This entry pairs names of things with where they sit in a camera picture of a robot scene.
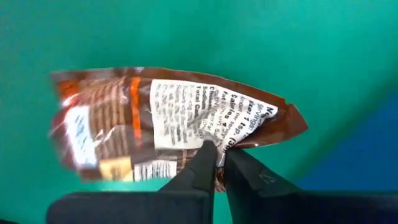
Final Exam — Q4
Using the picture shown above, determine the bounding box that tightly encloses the dark blue tray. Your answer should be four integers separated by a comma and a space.
292, 90, 398, 194

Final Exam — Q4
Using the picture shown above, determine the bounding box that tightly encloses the brown spice packet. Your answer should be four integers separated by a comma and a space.
49, 66, 309, 192

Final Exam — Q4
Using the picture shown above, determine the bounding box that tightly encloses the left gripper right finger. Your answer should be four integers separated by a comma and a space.
224, 148, 398, 224

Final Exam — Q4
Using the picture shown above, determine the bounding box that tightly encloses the green table mat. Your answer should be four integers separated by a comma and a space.
0, 0, 398, 224

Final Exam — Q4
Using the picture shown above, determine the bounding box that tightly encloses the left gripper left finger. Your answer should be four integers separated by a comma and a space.
46, 140, 218, 224

